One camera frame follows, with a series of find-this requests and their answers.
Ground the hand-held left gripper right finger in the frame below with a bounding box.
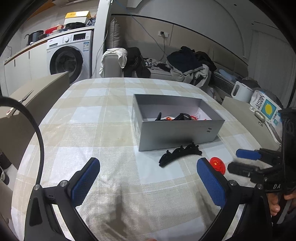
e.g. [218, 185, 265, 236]
[196, 159, 273, 241]

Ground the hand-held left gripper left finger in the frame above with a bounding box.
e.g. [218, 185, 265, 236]
[24, 158, 100, 241]

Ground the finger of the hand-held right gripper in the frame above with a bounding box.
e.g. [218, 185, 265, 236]
[236, 148, 282, 164]
[228, 162, 281, 182]

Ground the red round badge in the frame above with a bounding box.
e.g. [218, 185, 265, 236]
[209, 157, 226, 174]

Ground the long black hair clip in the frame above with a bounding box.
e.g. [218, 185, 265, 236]
[159, 143, 202, 168]

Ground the grey cardboard box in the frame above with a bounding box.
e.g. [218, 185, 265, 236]
[132, 94, 225, 151]

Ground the black claw hair clip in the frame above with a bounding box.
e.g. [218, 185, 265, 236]
[172, 113, 192, 121]

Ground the person's right hand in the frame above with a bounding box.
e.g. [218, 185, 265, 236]
[266, 192, 296, 216]

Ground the lemon light carton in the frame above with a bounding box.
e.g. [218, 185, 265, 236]
[249, 90, 284, 127]

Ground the white electric kettle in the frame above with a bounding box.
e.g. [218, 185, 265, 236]
[231, 81, 254, 103]

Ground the light blue cloth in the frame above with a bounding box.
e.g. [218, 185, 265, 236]
[218, 69, 236, 80]

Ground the pile of dark clothes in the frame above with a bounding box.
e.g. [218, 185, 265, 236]
[166, 46, 218, 91]

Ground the grey sofa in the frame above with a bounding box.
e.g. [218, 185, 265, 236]
[102, 54, 252, 93]

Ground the black striped garment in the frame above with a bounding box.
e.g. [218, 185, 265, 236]
[122, 47, 151, 78]

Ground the white garment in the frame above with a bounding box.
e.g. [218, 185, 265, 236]
[99, 48, 128, 77]

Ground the white cabinet counter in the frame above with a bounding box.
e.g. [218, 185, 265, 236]
[3, 27, 93, 93]

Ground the white washing machine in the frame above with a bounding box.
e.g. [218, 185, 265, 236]
[46, 30, 94, 85]

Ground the grey pillow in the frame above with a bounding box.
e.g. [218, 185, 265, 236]
[106, 18, 124, 50]

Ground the black pot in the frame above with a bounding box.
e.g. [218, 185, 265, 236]
[25, 30, 44, 45]

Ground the yellow cardboard box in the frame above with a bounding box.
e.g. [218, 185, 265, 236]
[65, 11, 90, 24]

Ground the metal keychain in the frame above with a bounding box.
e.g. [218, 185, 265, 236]
[250, 111, 267, 127]

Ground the black cable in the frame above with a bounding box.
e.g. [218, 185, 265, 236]
[0, 97, 45, 188]

